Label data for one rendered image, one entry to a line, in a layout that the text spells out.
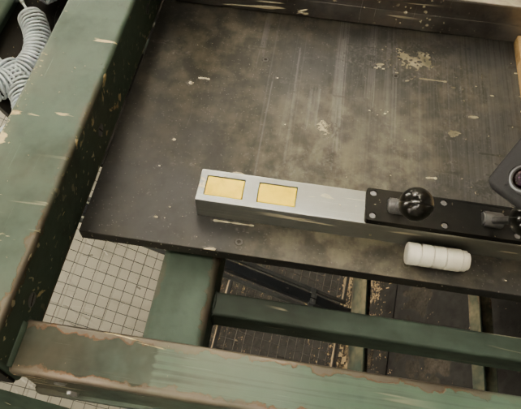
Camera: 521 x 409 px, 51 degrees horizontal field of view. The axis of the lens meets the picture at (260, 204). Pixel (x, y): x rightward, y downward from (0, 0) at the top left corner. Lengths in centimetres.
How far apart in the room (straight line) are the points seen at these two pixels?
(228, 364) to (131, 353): 11
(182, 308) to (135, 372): 14
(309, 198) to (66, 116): 33
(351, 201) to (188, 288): 24
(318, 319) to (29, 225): 38
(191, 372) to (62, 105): 38
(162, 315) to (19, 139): 28
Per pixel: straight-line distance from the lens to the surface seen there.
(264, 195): 72
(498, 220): 72
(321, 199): 73
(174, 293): 75
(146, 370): 63
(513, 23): 105
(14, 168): 73
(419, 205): 61
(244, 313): 75
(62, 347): 66
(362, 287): 196
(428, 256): 73
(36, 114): 77
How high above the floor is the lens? 192
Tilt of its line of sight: 22 degrees down
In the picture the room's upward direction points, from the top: 65 degrees counter-clockwise
